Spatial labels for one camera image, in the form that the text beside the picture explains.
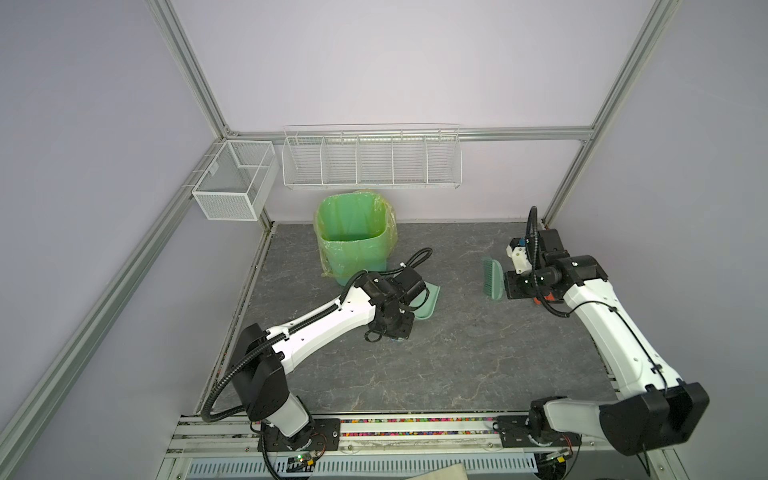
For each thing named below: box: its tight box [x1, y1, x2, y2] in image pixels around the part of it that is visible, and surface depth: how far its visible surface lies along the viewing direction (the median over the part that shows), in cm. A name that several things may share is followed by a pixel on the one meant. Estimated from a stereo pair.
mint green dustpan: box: [409, 281, 441, 320], surface depth 82 cm
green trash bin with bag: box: [313, 189, 398, 286], surface depth 95 cm
